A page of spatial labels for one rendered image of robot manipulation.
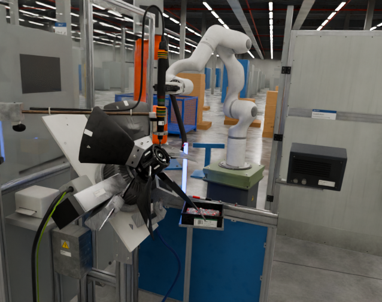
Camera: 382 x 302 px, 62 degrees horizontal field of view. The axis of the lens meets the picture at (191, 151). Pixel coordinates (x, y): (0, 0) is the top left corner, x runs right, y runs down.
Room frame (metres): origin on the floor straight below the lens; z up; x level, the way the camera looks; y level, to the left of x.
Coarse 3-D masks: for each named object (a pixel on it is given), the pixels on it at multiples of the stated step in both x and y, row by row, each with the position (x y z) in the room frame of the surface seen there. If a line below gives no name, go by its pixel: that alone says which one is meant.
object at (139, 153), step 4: (136, 148) 1.30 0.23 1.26; (140, 148) 1.31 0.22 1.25; (132, 152) 1.29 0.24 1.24; (136, 152) 1.30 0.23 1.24; (140, 152) 1.31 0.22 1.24; (132, 156) 1.29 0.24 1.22; (140, 156) 1.31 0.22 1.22; (128, 160) 1.27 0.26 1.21; (132, 160) 1.29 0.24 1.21; (136, 160) 1.30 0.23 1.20; (128, 164) 1.27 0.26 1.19; (132, 164) 1.29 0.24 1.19; (136, 164) 1.30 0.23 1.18
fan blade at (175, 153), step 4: (164, 144) 1.69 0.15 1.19; (164, 148) 1.63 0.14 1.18; (168, 148) 1.64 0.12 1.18; (176, 148) 1.69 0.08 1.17; (168, 152) 1.54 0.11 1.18; (172, 152) 1.56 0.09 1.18; (176, 152) 1.59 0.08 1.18; (180, 152) 1.63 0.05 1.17; (172, 156) 1.47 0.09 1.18; (176, 156) 1.49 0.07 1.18; (180, 156) 1.53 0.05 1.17; (184, 156) 1.57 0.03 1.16; (188, 156) 1.61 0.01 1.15; (192, 160) 1.58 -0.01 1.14
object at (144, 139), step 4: (148, 136) 1.43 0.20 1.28; (136, 140) 1.41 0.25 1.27; (140, 140) 1.41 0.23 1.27; (144, 140) 1.41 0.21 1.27; (148, 140) 1.41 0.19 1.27; (136, 144) 1.40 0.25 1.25; (140, 144) 1.40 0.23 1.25; (144, 144) 1.40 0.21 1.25; (148, 144) 1.40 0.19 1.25; (144, 148) 1.38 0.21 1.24
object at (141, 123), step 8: (112, 104) 1.51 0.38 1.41; (120, 104) 1.52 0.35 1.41; (128, 104) 1.54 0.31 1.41; (144, 104) 1.58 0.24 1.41; (144, 112) 1.53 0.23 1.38; (120, 120) 1.46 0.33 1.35; (128, 120) 1.47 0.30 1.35; (136, 120) 1.47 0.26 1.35; (144, 120) 1.49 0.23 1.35; (128, 128) 1.44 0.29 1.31; (136, 128) 1.44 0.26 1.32; (144, 128) 1.45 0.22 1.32; (136, 136) 1.42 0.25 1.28; (144, 136) 1.42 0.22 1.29
